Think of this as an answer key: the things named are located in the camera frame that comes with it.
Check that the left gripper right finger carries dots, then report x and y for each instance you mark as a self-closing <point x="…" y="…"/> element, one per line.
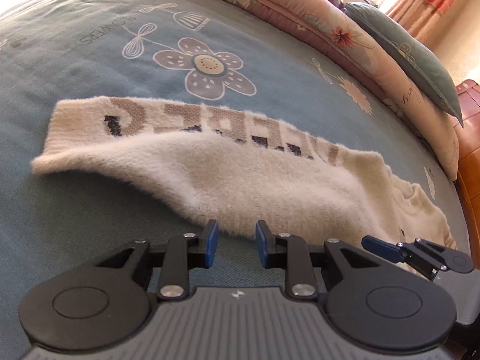
<point x="289" y="253"/>

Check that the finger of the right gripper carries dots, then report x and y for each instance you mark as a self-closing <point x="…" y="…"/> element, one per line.
<point x="383" y="249"/>

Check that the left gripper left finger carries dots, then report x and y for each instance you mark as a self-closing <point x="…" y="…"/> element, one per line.
<point x="182" y="254"/>

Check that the cream knit sweater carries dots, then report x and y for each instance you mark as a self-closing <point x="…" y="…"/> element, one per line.
<point x="238" y="167"/>

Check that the orange wooden headboard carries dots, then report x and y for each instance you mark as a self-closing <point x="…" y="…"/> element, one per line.
<point x="468" y="180"/>

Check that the grey-green pillow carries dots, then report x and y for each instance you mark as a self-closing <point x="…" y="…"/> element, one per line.
<point x="416" y="60"/>

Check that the blue floral bed sheet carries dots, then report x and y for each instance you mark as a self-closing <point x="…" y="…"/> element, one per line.
<point x="53" y="50"/>

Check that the pink curtain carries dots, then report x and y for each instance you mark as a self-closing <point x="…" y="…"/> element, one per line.
<point x="425" y="20"/>

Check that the pink floral quilt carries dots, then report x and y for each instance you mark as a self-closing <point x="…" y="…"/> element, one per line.
<point x="329" y="30"/>

